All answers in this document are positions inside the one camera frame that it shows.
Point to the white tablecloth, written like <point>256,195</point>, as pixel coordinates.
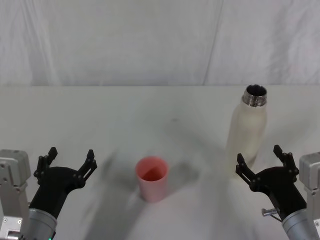
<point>125,120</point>

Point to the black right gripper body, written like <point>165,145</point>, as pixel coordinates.
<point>281,185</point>

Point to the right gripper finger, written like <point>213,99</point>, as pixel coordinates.
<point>246,171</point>
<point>287,160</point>

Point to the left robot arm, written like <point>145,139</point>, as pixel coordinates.
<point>13,180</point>

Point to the cream vacuum bottle steel neck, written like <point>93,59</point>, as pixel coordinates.
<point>247,132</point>

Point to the pink cup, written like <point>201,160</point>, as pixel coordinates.
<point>153,187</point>

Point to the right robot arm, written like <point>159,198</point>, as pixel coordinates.
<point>308,175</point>

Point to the white curtain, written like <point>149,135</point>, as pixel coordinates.
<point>125,42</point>

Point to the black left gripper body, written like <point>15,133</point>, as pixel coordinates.
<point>56,183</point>

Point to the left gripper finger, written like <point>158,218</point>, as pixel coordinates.
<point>42,163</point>
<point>87,166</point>

